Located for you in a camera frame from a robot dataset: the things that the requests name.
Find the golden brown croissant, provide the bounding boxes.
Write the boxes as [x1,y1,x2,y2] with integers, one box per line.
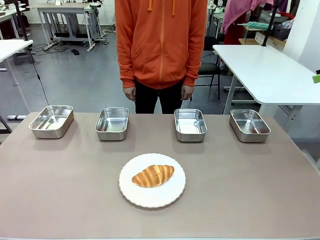
[131,164,175,188]

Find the rectangular stainless steel container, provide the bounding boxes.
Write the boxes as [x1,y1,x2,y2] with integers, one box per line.
[229,108,272,144]
[173,108,208,143]
[94,107,130,141]

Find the steel container, wide rolled rim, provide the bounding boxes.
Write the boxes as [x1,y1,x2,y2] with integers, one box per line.
[28,105,75,140]

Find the person's left hand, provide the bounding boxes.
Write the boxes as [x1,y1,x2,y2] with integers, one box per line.
[180,84,193,101]

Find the person's right hand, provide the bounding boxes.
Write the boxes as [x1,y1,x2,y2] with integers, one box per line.
[122,86,137,102]

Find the large white table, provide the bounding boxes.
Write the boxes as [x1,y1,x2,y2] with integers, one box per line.
[212,44,320,117]

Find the wooden shelf rack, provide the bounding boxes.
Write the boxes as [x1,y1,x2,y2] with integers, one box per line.
[238,24,287,48]

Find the teal fluffy cloth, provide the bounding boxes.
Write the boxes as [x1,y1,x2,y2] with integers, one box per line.
[246,21,268,31]

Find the red hanging cloth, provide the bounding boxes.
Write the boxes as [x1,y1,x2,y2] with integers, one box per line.
[223,14,245,45]

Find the pink hanging cloth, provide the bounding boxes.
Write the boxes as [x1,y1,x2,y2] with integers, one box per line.
[221,0,275,35]

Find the black folding chair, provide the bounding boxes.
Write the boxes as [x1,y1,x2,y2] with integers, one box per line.
[198,36,222,100]

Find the orange zip hoodie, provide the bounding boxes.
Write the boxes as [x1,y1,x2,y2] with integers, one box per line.
[114,0,208,90]

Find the black trousers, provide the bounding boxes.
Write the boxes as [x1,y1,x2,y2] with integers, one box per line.
[134,78,185,115]

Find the white scalloped round plate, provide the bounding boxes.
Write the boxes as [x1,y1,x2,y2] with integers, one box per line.
[118,153,187,209]

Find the grey background workbench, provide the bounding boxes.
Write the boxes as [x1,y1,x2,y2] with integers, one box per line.
[33,3,103,53]

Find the white floor power strip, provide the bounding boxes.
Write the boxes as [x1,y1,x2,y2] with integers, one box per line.
[42,41,61,52]

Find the small white table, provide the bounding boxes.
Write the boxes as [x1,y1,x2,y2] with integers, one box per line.
[0,39,34,121]

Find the black clamped camera pole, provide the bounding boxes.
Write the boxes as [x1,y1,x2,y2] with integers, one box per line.
[261,0,280,48]

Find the black camera pole with cable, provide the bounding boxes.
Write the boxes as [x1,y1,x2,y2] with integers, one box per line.
[14,0,50,106]

